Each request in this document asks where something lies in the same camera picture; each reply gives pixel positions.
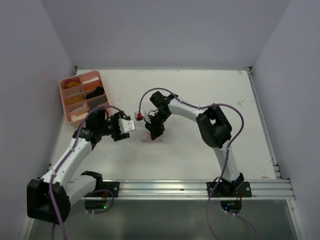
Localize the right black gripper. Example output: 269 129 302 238
144 110 170 140

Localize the pink underwear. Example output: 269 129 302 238
140 131 165 143

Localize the olive green underwear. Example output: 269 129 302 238
87 95 108 108

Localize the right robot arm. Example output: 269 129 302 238
143 91 244 197

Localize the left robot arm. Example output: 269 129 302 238
26 107 136 225

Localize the black rolled garment in tray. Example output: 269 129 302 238
85 86 105 100

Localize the cream rolled garment in tray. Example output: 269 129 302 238
70 112 88 123

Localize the pink divided organizer tray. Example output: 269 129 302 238
59 70 109 128

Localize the orange rolled garment in tray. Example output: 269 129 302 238
65 95 85 106

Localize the white rolled garment in tray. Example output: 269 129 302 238
82 76 100 84

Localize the yellow rolled garment in tray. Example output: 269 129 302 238
64 80 81 89

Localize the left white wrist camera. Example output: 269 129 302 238
118 118 136 134

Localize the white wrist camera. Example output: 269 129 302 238
118 118 136 134
134 111 149 122

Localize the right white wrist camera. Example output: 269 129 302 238
134 111 149 122

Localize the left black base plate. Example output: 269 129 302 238
85 181 120 198

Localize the aluminium mounting rail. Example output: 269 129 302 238
31 178 298 200

